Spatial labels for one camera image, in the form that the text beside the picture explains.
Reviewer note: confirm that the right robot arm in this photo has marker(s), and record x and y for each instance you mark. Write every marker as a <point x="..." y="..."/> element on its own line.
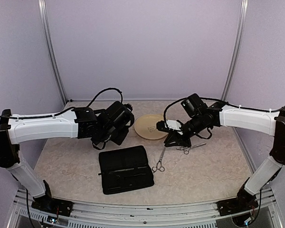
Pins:
<point x="221" y="113"/>

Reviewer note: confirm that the aluminium frame post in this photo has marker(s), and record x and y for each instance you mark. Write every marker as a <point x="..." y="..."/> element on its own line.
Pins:
<point x="236" y="48"/>
<point x="50" y="48"/>

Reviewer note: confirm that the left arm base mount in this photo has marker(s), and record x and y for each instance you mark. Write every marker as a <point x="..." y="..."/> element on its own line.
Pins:
<point x="54" y="206"/>

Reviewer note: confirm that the left aluminium frame post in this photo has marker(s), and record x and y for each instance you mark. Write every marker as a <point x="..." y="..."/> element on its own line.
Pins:
<point x="50" y="48"/>

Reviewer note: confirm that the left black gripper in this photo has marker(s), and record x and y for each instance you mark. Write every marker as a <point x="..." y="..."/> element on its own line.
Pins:
<point x="119" y="140"/>

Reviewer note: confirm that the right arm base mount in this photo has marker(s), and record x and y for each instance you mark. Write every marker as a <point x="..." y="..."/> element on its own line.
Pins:
<point x="233" y="206"/>

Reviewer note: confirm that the cream round plate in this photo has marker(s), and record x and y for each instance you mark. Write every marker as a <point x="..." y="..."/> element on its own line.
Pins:
<point x="145" y="127"/>

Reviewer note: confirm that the aluminium front rail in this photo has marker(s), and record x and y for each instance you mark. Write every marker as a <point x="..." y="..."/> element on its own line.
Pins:
<point x="98" y="215"/>

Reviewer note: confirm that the right aluminium frame post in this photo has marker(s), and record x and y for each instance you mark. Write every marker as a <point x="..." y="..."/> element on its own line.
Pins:
<point x="236" y="48"/>

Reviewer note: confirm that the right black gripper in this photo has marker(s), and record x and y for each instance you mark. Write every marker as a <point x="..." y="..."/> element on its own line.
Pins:
<point x="182" y="140"/>

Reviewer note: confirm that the thinning silver scissors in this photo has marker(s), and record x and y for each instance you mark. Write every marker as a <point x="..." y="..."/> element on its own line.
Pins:
<point x="186" y="150"/>

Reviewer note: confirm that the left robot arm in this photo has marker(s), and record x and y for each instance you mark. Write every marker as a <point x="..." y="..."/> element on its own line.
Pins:
<point x="100" y="126"/>

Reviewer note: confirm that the straight silver scissors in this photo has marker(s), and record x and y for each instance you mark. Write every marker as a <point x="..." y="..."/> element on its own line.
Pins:
<point x="159" y="166"/>

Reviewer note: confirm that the black zip tool case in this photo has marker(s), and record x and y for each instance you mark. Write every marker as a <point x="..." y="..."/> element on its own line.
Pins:
<point x="124" y="170"/>

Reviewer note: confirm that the short black hair clip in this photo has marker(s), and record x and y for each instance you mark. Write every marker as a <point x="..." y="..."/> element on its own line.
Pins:
<point x="129" y="107"/>

